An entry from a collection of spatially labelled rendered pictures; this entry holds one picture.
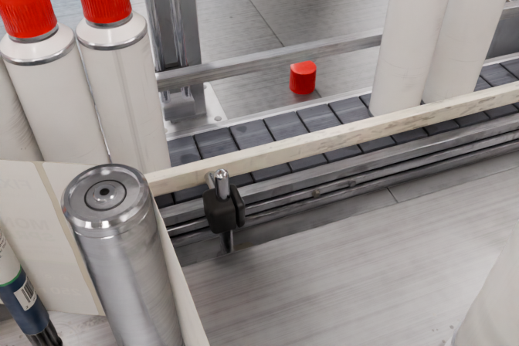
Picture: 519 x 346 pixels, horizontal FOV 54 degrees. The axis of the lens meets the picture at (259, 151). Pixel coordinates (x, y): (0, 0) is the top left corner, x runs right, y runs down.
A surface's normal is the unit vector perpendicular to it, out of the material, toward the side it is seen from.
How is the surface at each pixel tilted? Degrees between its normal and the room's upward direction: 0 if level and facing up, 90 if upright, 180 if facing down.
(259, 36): 0
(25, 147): 90
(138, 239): 90
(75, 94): 90
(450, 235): 0
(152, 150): 90
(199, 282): 0
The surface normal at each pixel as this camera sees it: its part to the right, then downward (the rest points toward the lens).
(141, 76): 0.80, 0.41
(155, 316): 0.63, 0.54
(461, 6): -0.78, 0.43
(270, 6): 0.00, -0.72
